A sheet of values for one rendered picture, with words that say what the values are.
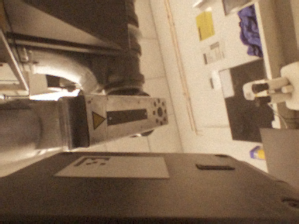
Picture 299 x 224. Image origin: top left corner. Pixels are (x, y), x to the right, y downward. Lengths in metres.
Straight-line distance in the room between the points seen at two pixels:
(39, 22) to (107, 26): 0.13
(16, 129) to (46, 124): 0.03
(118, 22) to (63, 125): 0.24
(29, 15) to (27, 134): 0.16
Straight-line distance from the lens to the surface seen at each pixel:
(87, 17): 0.37
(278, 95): 0.86
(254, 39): 1.51
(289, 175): 1.32
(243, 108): 1.67
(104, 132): 0.26
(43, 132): 0.28
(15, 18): 0.29
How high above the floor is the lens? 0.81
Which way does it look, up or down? 56 degrees up
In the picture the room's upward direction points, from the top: 97 degrees counter-clockwise
